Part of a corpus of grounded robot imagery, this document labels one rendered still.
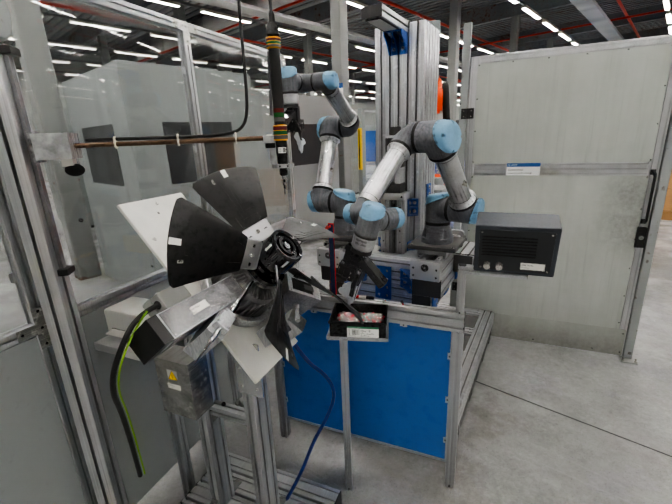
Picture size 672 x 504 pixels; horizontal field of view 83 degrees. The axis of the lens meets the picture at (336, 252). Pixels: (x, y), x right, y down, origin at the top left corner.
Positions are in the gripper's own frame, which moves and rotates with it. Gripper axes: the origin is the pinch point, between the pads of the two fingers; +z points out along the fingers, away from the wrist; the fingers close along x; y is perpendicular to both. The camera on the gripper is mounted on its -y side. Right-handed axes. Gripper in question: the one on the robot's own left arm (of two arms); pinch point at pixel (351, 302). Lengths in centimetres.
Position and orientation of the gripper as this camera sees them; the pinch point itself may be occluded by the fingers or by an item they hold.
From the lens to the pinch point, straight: 132.4
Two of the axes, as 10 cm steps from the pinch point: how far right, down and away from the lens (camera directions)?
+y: -8.9, -3.6, 2.8
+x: -3.8, 2.7, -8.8
